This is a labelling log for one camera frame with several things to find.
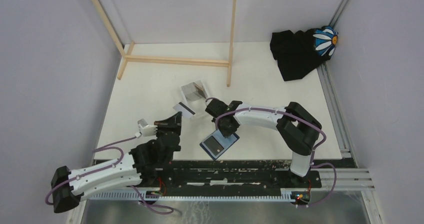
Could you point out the black cloth with daisy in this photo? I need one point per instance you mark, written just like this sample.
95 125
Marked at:
299 53

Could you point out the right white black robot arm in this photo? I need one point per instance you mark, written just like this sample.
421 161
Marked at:
297 127

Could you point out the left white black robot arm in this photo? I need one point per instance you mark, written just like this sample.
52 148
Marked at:
138 166

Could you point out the wooden frame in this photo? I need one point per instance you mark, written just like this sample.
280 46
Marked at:
127 55

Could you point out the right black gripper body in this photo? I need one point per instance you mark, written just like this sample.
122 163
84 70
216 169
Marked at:
227 132

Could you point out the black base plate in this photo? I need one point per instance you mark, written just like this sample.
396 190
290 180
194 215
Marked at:
250 178

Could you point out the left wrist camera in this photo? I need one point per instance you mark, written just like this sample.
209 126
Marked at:
145 129

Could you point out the aluminium rail frame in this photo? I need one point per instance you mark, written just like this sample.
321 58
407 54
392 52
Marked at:
367 192

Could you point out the blue leather card holder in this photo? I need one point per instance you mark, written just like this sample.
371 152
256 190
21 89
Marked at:
226 142

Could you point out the silver credit card stack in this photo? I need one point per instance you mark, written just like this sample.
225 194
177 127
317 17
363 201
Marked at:
193 91

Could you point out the silver white credit card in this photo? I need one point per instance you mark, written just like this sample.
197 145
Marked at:
186 111

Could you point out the clear plastic card box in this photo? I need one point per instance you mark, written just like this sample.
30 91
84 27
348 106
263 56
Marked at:
193 104

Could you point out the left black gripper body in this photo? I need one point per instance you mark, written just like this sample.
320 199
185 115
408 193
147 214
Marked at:
170 159

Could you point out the black VIP credit card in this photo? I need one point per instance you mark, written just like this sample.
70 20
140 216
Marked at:
212 146

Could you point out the white slotted cable duct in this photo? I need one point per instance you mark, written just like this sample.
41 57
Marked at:
132 195

